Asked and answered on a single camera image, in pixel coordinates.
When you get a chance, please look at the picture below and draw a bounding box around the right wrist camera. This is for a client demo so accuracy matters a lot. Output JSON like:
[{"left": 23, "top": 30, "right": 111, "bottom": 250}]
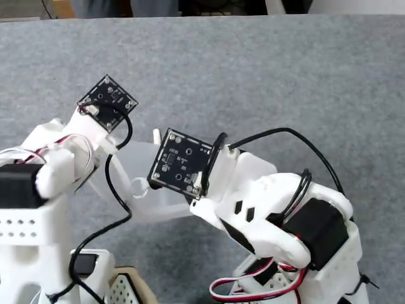
[{"left": 146, "top": 127, "right": 215, "bottom": 201}]

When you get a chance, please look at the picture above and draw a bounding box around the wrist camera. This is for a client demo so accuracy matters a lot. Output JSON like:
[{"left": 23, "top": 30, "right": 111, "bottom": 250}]
[
  {"left": 146, "top": 127, "right": 215, "bottom": 201},
  {"left": 77, "top": 74, "right": 140, "bottom": 134}
]

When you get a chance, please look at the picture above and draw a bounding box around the black cable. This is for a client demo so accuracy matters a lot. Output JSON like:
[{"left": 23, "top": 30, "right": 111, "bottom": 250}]
[
  {"left": 47, "top": 104, "right": 134, "bottom": 304},
  {"left": 197, "top": 127, "right": 354, "bottom": 224}
]

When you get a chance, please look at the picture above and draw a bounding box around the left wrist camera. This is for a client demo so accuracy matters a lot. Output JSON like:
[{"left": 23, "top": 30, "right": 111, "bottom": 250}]
[{"left": 77, "top": 74, "right": 140, "bottom": 134}]

